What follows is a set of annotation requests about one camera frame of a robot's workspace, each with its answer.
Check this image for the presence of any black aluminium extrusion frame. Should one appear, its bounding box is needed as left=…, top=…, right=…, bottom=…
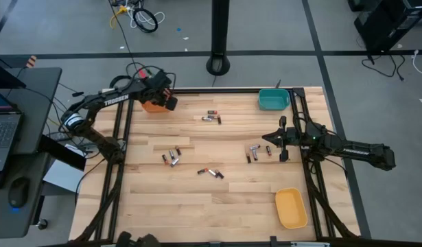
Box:
left=73, top=87, right=361, bottom=247

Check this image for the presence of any black computer mouse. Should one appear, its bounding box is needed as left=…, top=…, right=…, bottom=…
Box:
left=8, top=176, right=31, bottom=209

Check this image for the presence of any yellow plastic bin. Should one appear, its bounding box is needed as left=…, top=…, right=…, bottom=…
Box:
left=274, top=187, right=309, bottom=230

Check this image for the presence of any black rounded object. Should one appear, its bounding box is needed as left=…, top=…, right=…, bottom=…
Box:
left=115, top=231, right=162, bottom=247

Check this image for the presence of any black side desk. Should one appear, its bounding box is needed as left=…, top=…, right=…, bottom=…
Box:
left=0, top=67, right=63, bottom=239

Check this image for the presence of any long thin black cable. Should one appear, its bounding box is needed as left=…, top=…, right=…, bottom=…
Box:
left=107, top=0, right=134, bottom=66

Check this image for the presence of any black laptop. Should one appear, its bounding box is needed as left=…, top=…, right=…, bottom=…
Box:
left=0, top=89, right=25, bottom=172

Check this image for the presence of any grey flat box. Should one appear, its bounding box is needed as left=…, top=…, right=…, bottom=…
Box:
left=42, top=159, right=85, bottom=194

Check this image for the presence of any black monitor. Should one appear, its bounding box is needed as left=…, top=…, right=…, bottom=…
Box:
left=0, top=53, right=27, bottom=90

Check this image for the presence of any orange plastic bin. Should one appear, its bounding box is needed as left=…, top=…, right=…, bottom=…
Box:
left=141, top=98, right=171, bottom=114

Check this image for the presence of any thick black cable loop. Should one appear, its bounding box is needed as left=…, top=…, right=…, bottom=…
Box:
left=109, top=74, right=132, bottom=89

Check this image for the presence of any black cable coil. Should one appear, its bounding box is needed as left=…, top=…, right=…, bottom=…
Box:
left=132, top=7, right=159, bottom=34

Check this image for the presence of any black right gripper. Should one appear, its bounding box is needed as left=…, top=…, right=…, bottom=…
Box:
left=261, top=115, right=306, bottom=163

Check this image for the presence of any black equipment cabinet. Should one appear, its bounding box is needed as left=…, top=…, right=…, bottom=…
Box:
left=347, top=0, right=422, bottom=52

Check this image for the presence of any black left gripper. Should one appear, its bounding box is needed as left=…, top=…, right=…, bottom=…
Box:
left=143, top=71, right=179, bottom=113

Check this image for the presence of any yellow cable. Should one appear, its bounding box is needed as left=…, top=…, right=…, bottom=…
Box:
left=109, top=5, right=129, bottom=30

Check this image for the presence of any teal plastic bin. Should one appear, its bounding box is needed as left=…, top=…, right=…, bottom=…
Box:
left=257, top=88, right=292, bottom=112

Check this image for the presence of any black floor cable with plug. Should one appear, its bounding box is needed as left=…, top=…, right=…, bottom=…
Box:
left=360, top=53, right=406, bottom=82

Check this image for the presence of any white cable with plug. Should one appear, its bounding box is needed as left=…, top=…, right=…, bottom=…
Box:
left=411, top=49, right=422, bottom=77

